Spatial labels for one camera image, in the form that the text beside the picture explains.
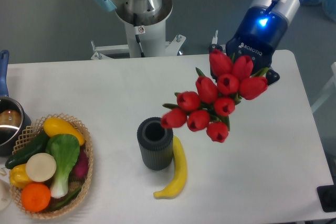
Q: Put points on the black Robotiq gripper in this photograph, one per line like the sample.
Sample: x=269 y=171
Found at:
x=258 y=36

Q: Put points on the red tulip bouquet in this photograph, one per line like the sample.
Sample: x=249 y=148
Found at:
x=215 y=99

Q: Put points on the dark grey ribbed vase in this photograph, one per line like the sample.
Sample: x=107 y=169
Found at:
x=155 y=143

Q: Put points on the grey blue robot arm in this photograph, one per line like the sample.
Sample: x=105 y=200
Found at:
x=258 y=34

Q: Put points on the yellow banana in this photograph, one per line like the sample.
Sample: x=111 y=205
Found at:
x=175 y=187

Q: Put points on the black device at edge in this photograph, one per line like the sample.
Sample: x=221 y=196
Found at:
x=326 y=196

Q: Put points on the green bok choy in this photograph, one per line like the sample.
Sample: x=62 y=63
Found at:
x=65 y=149

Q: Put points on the purple sweet potato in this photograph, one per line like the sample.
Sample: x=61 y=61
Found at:
x=82 y=165

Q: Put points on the yellow squash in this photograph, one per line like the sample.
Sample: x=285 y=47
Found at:
x=54 y=126

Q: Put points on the green chili pepper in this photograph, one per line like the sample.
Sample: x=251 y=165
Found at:
x=66 y=200

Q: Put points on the dark green cucumber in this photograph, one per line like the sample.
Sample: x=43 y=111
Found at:
x=36 y=145

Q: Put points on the woven wicker basket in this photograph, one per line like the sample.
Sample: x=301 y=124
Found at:
x=26 y=136

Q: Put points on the orange fruit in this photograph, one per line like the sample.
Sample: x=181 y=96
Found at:
x=35 y=197

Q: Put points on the yellow bell pepper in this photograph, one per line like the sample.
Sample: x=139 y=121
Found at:
x=18 y=176

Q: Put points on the white garlic piece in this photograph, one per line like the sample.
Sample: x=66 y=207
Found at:
x=3 y=172

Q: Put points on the white frame right edge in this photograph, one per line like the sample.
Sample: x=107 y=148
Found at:
x=327 y=91

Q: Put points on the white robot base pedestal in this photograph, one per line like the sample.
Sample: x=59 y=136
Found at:
x=145 y=28

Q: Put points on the blue handled saucepan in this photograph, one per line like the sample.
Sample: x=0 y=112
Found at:
x=13 y=117

